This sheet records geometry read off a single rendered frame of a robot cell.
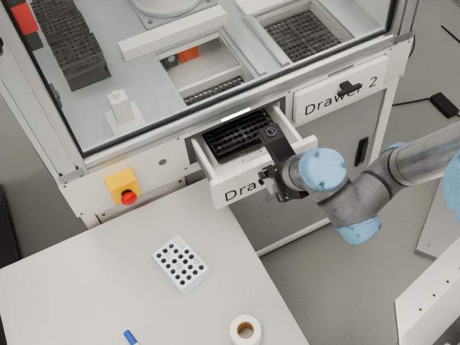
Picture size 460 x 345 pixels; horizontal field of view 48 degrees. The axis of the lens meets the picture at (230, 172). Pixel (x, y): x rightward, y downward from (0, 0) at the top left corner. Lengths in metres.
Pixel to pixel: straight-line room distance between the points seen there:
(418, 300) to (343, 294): 0.83
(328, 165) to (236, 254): 0.47
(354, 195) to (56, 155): 0.65
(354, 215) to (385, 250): 1.26
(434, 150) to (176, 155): 0.69
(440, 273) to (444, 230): 0.93
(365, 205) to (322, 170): 0.11
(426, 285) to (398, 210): 1.02
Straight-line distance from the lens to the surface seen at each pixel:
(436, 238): 2.24
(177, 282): 1.25
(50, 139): 1.17
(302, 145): 1.27
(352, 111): 1.64
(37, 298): 1.38
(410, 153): 0.94
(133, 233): 1.38
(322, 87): 1.41
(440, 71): 2.89
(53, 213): 2.45
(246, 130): 1.34
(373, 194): 0.98
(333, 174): 0.92
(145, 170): 1.34
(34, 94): 1.08
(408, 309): 1.28
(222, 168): 1.35
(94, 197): 1.36
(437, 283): 1.33
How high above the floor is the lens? 1.93
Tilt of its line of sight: 55 degrees down
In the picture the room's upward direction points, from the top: 7 degrees counter-clockwise
